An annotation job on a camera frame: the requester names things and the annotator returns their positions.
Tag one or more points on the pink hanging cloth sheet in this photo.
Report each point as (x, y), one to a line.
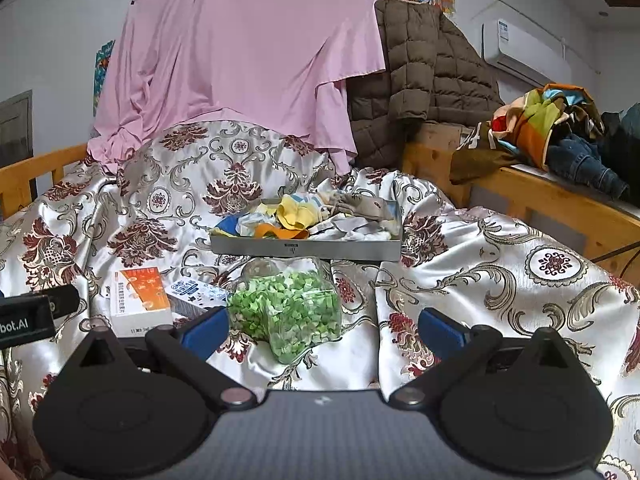
(240, 45)

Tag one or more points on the striped light cloth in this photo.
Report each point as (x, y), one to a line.
(320, 202)

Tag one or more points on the grey cloth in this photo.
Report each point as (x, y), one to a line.
(370, 207)

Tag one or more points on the yellow cloth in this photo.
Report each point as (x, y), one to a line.
(295, 212)

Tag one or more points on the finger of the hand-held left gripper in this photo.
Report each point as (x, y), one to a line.
(65, 300)

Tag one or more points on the grey box with cartoon print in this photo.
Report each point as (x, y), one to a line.
(300, 247)

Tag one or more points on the teal floral wall poster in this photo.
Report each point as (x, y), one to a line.
(102, 72)

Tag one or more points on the wooden bed rail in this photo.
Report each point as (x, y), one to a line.
(30, 170)

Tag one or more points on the dark teal garment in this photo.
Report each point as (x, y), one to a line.
(622, 140)

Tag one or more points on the orange cloth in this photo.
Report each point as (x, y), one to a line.
(280, 232)

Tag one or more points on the blue jeans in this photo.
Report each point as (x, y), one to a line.
(580, 160)

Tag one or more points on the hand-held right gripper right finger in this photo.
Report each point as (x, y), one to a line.
(442, 332)

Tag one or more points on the cardboard box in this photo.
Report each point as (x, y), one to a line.
(445, 135)

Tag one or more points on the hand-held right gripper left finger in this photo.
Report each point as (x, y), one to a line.
(205, 332)

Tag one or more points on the bag of green paper stars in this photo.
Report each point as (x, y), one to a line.
(285, 310)

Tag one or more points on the orange white carton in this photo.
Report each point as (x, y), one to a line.
(140, 295)

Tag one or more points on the white gauze cloth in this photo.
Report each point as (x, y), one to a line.
(370, 234)

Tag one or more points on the floral satin blanket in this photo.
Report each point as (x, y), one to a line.
(500, 260)

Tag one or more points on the white air conditioner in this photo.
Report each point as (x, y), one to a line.
(520, 47)

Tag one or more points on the blue black cloth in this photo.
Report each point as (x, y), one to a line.
(229, 224)

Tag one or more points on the wooden bed frame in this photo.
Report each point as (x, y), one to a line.
(550, 195)

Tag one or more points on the blue white small packet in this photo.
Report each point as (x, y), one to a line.
(197, 292)

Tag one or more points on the brown quilted jacket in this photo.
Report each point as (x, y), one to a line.
(415, 60)

